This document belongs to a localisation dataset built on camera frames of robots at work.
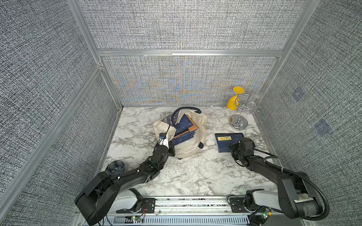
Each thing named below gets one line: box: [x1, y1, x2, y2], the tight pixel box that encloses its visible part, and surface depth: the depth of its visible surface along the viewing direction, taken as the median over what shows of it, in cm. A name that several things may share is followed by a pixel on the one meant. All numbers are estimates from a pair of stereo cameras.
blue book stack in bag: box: [172, 113, 198, 146], surface depth 98 cm
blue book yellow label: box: [214, 132, 245, 153], surface depth 97 cm
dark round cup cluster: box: [105, 160, 126, 175], surface depth 85 cm
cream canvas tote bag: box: [153, 109, 208, 159], surface depth 94 cm
